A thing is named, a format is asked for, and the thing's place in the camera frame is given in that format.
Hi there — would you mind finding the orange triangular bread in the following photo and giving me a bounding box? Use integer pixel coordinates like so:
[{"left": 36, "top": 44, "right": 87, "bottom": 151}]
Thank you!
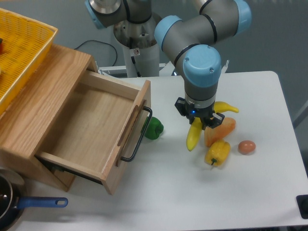
[{"left": 204, "top": 117, "right": 236, "bottom": 147}]

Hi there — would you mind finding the blue handled frying pan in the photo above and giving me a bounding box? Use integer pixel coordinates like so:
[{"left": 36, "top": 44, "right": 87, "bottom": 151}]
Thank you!
[{"left": 0, "top": 168, "right": 68, "bottom": 231}]

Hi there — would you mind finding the black cable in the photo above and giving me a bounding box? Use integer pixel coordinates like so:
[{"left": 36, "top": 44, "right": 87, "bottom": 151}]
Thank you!
[{"left": 74, "top": 40, "right": 118, "bottom": 67}]

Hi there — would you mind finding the yellow plastic basket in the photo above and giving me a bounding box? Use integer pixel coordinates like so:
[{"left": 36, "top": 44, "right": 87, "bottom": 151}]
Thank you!
[{"left": 0, "top": 8, "right": 58, "bottom": 113}]

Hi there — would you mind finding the green bell pepper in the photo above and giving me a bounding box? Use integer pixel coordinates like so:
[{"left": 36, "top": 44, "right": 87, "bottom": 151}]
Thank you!
[{"left": 144, "top": 117, "right": 164, "bottom": 140}]

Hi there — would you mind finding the open wooden top drawer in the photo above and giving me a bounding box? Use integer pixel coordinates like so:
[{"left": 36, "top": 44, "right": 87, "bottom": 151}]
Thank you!
[{"left": 36, "top": 71, "right": 151, "bottom": 194}]

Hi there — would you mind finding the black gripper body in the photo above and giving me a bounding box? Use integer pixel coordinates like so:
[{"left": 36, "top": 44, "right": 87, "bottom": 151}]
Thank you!
[{"left": 175, "top": 97, "right": 225, "bottom": 129}]

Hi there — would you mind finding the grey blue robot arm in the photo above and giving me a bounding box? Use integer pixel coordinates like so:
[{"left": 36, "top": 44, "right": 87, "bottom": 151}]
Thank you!
[{"left": 85, "top": 0, "right": 252, "bottom": 129}]

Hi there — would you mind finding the black corner device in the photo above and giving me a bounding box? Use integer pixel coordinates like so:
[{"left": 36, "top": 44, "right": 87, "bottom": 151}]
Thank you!
[{"left": 296, "top": 194, "right": 308, "bottom": 219}]

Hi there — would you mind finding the wooden drawer cabinet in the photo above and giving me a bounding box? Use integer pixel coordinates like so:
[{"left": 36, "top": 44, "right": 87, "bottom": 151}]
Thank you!
[{"left": 0, "top": 45, "right": 98, "bottom": 192}]

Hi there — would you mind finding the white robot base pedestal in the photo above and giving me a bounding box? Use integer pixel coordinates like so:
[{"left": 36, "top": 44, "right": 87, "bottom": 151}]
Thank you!
[{"left": 113, "top": 13, "right": 161, "bottom": 77}]

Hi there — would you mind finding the brown egg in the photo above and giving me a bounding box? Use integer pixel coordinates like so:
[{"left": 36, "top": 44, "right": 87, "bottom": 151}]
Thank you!
[{"left": 238, "top": 140, "right": 256, "bottom": 154}]

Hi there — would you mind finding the yellow banana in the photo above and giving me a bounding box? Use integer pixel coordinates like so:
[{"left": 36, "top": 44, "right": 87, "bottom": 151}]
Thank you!
[{"left": 186, "top": 102, "right": 239, "bottom": 151}]

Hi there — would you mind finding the yellow bell pepper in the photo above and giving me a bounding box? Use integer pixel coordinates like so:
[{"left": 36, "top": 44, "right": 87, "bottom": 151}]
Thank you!
[{"left": 205, "top": 140, "right": 231, "bottom": 167}]

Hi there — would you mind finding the black metal drawer handle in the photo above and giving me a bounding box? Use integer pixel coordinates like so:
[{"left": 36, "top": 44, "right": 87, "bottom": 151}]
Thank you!
[{"left": 120, "top": 106, "right": 153, "bottom": 163}]

